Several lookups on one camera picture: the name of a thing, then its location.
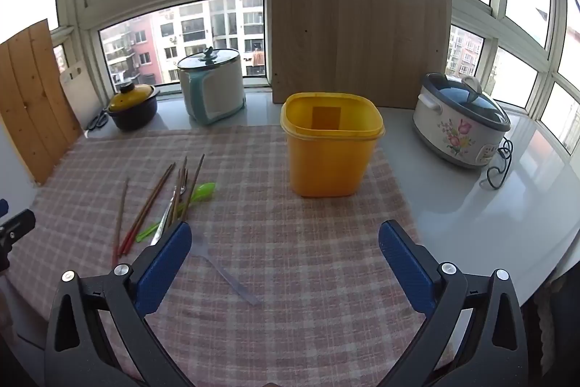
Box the dark casserole pot yellow lid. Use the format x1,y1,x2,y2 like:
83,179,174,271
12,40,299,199
107,81,160,131

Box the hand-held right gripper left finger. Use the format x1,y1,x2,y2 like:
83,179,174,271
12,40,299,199
44,221,193,387

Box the metal spoon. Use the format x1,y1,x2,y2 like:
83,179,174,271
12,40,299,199
149,186,178,246

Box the black power cable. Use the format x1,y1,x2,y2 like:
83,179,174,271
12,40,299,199
480,141,515,190

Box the pink plaid cloth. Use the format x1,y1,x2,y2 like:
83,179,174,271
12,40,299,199
7,125,454,387

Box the yellow plastic container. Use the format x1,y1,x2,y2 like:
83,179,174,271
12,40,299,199
280,92,385,198

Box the white cutting board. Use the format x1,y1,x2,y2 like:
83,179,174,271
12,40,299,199
60,65,109,129

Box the large light wooden board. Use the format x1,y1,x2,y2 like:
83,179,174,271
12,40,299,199
270,0,453,110

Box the pine plank panel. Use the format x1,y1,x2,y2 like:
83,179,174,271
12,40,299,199
0,19,83,186

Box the clear plastic utensil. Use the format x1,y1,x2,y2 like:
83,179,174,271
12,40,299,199
190,230,262,307

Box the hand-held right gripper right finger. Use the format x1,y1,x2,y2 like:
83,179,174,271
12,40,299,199
378,220,530,387

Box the black-handled scissors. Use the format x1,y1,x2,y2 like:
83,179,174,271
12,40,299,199
87,108,112,131

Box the white teal electric pot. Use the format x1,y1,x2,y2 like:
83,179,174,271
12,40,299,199
177,47,247,125

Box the metal fork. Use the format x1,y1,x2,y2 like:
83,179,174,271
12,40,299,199
165,181,189,229

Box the floral white slow cooker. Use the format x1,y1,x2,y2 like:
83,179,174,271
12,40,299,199
412,72,512,168

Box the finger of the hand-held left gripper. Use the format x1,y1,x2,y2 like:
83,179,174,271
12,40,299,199
0,199,36,274

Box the green plastic spoon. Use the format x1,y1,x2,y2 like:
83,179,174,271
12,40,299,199
135,182,217,243

